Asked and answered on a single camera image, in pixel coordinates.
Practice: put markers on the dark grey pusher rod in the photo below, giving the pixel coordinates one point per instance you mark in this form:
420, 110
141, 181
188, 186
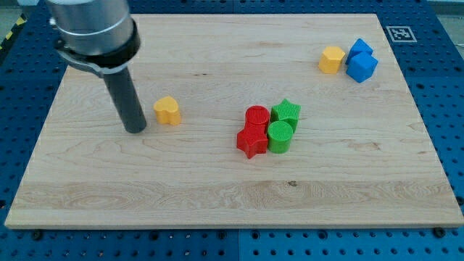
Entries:
124, 96

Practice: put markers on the wooden board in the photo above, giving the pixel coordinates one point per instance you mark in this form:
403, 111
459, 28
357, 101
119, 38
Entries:
361, 156

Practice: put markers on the white fiducial marker tag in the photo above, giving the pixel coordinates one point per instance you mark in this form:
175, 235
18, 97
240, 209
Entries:
401, 34

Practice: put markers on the red star block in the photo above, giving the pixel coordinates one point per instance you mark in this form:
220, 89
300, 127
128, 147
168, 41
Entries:
252, 140

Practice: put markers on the blue triangle block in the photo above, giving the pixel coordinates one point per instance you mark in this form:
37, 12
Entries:
358, 47

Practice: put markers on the yellow heart block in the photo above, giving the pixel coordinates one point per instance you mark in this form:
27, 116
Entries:
167, 111

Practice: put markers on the red cylinder block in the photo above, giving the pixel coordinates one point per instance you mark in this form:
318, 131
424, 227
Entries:
257, 115

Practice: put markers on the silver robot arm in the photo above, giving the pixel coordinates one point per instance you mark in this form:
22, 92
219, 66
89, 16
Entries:
101, 37

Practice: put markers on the green cylinder block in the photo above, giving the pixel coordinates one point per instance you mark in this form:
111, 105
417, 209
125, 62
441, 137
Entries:
280, 134

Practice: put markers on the green star block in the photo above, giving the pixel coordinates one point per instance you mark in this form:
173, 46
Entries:
286, 111

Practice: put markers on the yellow pentagon block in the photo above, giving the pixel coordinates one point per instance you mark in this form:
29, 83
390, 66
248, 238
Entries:
330, 60

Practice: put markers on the blue cube block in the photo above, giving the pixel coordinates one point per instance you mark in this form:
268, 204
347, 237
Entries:
361, 67

